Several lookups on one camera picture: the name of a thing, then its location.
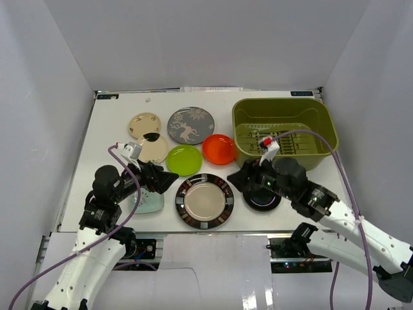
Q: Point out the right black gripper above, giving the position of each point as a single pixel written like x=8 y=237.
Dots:
x=253 y=168

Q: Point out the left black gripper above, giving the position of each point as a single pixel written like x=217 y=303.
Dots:
x=151 y=176

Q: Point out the lime green plate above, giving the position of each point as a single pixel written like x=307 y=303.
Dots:
x=184 y=160

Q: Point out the light blue rectangular dish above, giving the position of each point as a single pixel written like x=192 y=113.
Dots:
x=150 y=202

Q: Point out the glossy black plate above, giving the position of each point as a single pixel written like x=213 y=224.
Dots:
x=261 y=200

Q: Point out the cream plate with black spot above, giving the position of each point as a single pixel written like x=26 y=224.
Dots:
x=154 y=147

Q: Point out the orange plate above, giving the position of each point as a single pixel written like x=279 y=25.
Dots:
x=219 y=149

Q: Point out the dark rimmed beige plate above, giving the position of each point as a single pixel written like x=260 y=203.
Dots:
x=204 y=201

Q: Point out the grey reindeer pattern plate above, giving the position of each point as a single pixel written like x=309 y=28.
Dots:
x=190 y=125

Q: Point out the beige plate with small marks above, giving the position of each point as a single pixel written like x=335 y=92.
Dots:
x=144 y=123

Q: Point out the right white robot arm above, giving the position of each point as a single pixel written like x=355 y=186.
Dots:
x=367 y=248

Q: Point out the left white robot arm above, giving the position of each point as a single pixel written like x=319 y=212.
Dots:
x=101 y=242

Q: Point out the olive green plastic bin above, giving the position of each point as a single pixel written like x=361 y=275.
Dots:
x=257 y=118

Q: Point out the right blue corner label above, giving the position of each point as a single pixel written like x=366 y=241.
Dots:
x=301 y=93

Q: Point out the blue corner label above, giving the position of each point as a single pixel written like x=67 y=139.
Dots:
x=301 y=93
x=107 y=96

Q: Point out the left blue corner label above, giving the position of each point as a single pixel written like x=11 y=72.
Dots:
x=107 y=96

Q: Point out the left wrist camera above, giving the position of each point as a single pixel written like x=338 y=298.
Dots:
x=130 y=152

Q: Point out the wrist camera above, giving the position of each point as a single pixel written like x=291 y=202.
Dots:
x=130 y=152
x=270 y=148

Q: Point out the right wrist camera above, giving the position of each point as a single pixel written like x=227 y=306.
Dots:
x=270 y=148

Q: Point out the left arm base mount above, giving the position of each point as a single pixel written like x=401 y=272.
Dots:
x=141 y=249

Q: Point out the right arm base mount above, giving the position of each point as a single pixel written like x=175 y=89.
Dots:
x=291 y=255

